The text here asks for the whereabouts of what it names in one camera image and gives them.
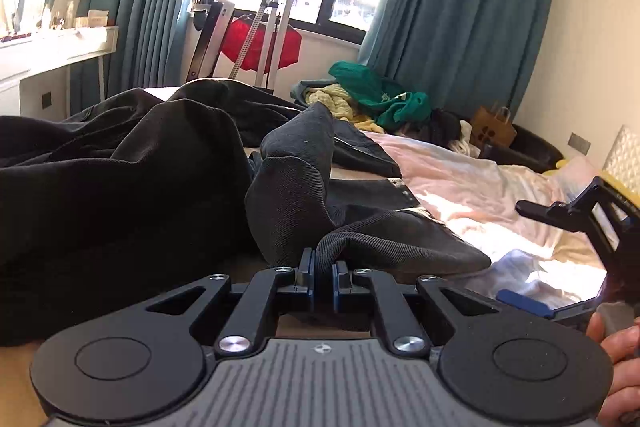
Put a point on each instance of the yellow knit garment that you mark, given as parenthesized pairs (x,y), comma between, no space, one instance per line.
(332,99)

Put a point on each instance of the pile of dark clothes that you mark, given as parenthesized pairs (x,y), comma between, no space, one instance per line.
(447,127)

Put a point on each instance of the small bottles on desk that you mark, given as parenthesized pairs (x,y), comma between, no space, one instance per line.
(75,17)

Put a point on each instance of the grey wall plate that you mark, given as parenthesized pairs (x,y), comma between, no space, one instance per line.
(580,143)

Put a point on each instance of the red steamer base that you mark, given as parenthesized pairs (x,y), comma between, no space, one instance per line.
(252,42)

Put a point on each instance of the garment steamer stand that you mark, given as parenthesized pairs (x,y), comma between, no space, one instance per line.
(277,12)

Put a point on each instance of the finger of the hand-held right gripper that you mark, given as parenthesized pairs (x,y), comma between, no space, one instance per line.
(542,213)
(522,301)

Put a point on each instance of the black leather armchair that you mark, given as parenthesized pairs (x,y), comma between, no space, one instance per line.
(530,152)

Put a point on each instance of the person's right hand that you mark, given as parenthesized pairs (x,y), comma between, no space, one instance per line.
(625,359)

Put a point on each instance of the black garment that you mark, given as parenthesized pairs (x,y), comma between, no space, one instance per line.
(115,197)

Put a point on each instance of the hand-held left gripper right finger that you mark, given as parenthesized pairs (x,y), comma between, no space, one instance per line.
(341,287)

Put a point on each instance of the brown paper bag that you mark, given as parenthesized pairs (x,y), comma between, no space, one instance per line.
(495,129)

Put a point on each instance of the green garment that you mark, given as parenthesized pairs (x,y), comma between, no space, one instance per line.
(372,89)

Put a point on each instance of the yellow pillow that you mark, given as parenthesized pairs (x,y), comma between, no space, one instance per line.
(556,166)

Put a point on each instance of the dark leaning panel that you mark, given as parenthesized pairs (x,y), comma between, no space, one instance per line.
(207,42)

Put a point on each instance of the white desk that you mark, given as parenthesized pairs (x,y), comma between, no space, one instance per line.
(45,57)

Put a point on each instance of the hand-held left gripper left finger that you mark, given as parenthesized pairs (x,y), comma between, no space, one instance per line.
(307,282)

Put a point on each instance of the white quilted headboard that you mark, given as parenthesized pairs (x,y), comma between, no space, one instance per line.
(625,152)

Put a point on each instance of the bed with pink sheet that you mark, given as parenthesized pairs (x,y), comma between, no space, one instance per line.
(475,187)

